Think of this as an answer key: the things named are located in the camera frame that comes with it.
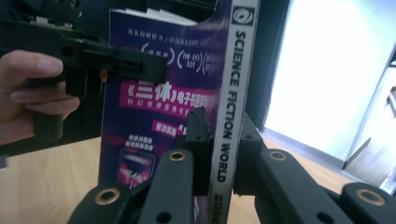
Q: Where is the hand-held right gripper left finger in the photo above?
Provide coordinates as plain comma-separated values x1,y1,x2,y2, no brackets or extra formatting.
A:
175,106,215,198

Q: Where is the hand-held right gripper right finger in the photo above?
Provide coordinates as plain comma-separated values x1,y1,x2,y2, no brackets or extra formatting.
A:
233,111,267,197

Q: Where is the purple magazine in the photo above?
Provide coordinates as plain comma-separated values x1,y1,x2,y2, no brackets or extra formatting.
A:
98,0,262,224

